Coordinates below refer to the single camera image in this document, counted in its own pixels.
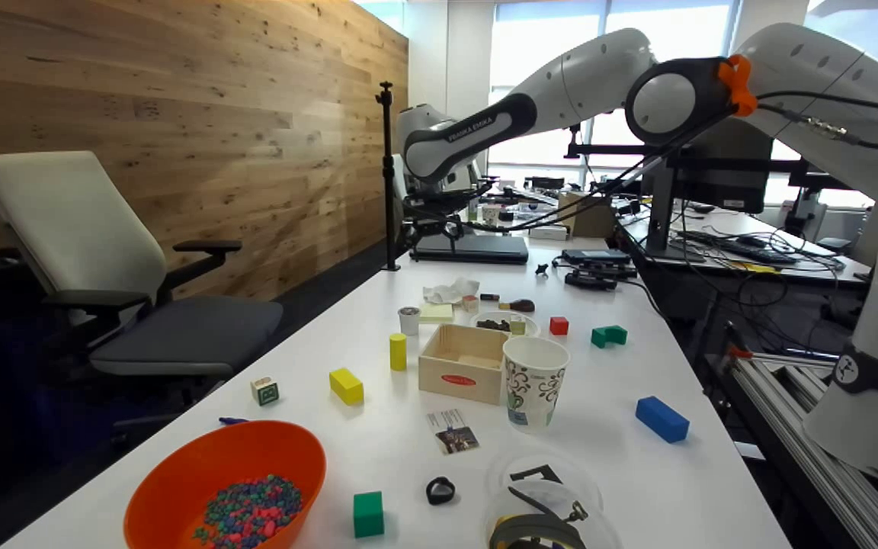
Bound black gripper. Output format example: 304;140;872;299
413;190;466;256

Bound white paper towels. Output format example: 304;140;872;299
422;276;486;308

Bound pale yellow sponge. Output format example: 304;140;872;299
419;303;459;325

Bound paper plate with coffee beans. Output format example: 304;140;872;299
474;312;542;342

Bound yellow cylinder block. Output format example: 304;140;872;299
387;332;413;376

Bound open wooden box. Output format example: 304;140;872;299
416;320;511;409

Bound brown cardboard box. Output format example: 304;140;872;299
571;195;618;240

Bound patterned paper cup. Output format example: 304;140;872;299
501;334;571;431

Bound yellow rectangular block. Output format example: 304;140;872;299
326;365;368;409

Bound small photo card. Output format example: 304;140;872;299
427;406;481;456

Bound green arch block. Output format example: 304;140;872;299
588;323;630;352

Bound black binder clip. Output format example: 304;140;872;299
425;473;461;510

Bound black computer monitor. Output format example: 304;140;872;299
644;117;776;217

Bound small green cube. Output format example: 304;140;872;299
350;488;387;539

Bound blue rectangular block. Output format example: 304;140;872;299
634;394;691;446

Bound cluttered side desk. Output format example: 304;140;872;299
618;195;874;287

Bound black keyboard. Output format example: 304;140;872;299
700;236;801;268

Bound orange plastic bowl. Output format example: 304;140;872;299
118;418;329;549

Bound grey office chair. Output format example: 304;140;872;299
0;148;286;385

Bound black camera tripod pole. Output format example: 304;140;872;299
372;80;402;274

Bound orange plastic cable clamp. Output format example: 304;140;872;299
718;52;760;118

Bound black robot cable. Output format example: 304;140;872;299
459;88;878;239

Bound aluminium mounting rail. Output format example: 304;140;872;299
726;346;878;549

